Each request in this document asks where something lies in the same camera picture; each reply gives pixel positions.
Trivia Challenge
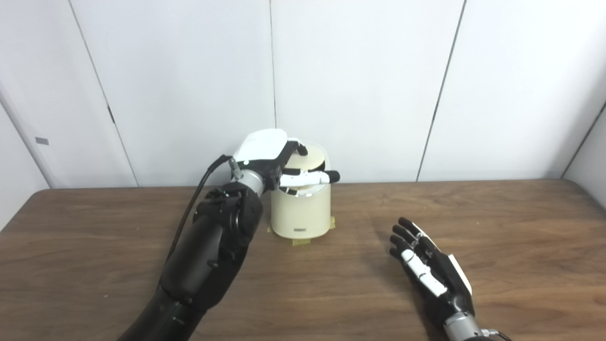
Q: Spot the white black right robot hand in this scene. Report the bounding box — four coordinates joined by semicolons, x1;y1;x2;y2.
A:
389;217;475;323

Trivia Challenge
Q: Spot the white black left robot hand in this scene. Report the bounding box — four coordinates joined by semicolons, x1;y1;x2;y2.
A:
232;128;340;191

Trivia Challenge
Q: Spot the cream round bin lid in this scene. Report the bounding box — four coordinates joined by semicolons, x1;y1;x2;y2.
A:
284;146;326;173

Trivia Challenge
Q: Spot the cream-colored round bin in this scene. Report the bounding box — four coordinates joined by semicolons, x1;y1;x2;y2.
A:
270;142;331;239

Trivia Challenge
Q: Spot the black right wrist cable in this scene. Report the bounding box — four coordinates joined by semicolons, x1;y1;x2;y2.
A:
481;328;514;341

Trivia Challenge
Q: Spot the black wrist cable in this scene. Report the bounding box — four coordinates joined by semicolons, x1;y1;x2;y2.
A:
166;155;235;261
481;328;514;341

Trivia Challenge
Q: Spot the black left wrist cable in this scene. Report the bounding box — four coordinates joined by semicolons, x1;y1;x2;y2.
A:
166;155;235;261

